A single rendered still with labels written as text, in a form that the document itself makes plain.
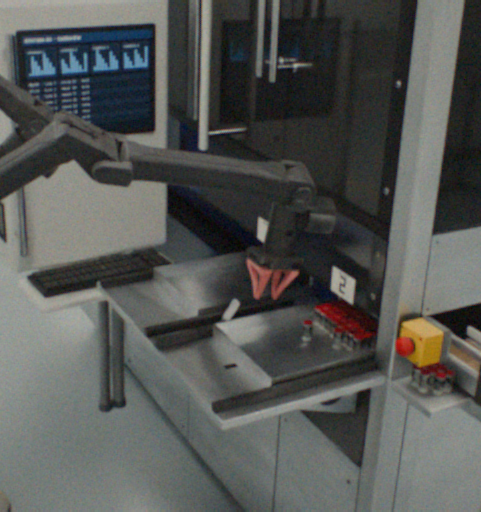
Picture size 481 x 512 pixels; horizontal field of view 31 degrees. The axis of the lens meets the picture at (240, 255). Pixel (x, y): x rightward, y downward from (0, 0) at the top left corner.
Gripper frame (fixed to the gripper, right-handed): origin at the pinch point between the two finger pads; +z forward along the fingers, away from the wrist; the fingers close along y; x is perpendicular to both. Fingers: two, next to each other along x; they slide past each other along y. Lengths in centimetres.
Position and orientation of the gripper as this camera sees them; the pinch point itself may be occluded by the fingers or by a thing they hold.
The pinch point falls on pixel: (266, 294)
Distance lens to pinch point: 174.9
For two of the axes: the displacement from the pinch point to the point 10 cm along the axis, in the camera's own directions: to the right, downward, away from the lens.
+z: -2.1, 9.3, 3.0
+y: 8.5, 0.2, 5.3
